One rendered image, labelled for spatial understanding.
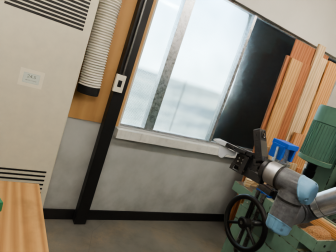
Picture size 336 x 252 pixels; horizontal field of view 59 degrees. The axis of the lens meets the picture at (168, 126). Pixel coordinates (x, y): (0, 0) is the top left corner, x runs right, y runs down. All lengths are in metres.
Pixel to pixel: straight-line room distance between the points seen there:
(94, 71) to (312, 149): 1.42
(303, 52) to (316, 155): 1.86
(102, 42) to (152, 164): 1.20
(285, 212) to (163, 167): 1.93
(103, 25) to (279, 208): 1.57
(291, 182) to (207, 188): 2.30
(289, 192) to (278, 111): 2.32
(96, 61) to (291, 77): 2.00
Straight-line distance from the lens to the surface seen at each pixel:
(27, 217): 1.67
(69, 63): 1.94
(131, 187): 2.75
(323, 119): 1.74
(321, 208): 1.07
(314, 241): 1.64
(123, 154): 2.56
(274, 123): 3.24
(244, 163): 1.03
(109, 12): 2.10
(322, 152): 1.75
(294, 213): 0.99
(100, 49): 2.08
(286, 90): 3.26
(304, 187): 0.95
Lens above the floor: 1.42
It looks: 10 degrees down
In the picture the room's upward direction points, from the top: 19 degrees clockwise
